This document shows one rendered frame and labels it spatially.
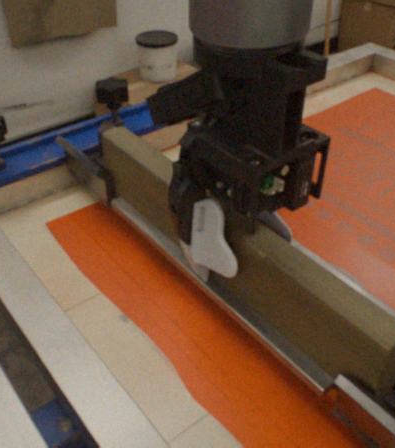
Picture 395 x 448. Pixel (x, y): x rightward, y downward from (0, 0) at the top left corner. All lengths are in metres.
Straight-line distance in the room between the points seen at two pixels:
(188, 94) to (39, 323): 0.22
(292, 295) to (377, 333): 0.07
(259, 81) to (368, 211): 0.34
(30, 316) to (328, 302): 0.24
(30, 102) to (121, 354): 2.22
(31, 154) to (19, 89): 1.93
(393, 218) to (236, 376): 0.29
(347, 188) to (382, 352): 0.35
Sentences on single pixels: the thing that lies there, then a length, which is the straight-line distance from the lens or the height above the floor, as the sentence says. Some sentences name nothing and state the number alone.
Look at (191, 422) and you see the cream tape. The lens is 0.42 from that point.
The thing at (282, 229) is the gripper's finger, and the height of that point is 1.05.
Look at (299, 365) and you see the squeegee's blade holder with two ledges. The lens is 0.41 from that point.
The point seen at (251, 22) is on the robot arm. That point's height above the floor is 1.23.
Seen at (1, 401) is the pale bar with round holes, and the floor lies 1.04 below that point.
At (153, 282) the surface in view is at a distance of 0.51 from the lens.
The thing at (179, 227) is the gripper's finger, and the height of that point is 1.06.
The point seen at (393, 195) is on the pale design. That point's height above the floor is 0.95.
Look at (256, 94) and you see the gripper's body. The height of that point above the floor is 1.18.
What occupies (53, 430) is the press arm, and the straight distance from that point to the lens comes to 0.47.
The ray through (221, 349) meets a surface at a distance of 0.46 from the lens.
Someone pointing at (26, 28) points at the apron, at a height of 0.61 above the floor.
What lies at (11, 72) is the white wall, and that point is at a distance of 2.53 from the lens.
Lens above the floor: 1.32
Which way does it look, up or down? 39 degrees down
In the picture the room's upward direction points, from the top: straight up
